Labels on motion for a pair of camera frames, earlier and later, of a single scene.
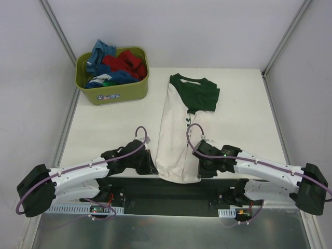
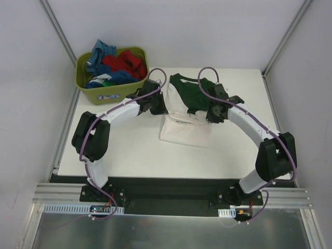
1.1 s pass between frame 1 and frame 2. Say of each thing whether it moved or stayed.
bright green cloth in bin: stayed
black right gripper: moved
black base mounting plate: stayed
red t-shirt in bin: stayed
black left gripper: moved
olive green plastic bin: stayed
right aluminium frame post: stayed
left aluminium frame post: stayed
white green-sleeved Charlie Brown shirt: moved
